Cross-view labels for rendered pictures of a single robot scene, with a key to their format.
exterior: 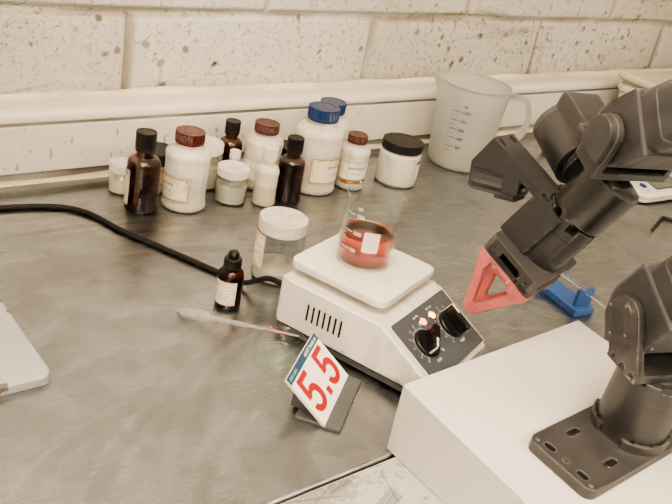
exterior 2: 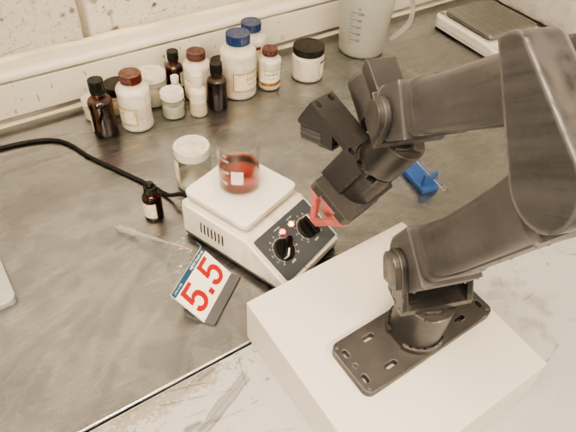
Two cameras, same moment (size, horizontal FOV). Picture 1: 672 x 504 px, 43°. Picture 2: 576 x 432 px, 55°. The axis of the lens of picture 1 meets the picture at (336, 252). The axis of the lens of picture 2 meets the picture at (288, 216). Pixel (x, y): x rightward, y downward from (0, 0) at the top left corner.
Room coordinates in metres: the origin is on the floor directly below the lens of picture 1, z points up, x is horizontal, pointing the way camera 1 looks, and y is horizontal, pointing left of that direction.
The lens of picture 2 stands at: (0.23, -0.17, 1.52)
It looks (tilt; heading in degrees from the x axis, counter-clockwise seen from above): 44 degrees down; 7
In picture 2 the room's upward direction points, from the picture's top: 3 degrees clockwise
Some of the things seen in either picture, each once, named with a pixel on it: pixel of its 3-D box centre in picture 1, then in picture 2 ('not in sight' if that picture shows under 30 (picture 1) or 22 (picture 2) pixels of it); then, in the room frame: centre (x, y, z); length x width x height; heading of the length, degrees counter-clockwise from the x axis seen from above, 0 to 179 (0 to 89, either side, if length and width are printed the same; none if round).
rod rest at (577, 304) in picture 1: (562, 284); (416, 167); (1.01, -0.30, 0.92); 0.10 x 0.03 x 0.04; 33
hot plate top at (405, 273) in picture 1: (364, 266); (241, 189); (0.82, -0.03, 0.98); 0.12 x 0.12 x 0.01; 62
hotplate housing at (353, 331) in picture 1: (376, 310); (255, 218); (0.81, -0.06, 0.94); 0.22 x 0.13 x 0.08; 62
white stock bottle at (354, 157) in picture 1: (353, 159); (269, 67); (1.25, 0.00, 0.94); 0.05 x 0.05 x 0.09
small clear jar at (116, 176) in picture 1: (122, 176); (93, 107); (1.06, 0.31, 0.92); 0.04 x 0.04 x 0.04
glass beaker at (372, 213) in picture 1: (367, 227); (237, 162); (0.83, -0.03, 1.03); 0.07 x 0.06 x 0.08; 50
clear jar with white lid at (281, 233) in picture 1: (279, 246); (193, 165); (0.91, 0.07, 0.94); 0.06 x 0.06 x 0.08
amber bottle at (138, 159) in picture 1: (143, 170); (100, 106); (1.02, 0.27, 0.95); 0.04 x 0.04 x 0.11
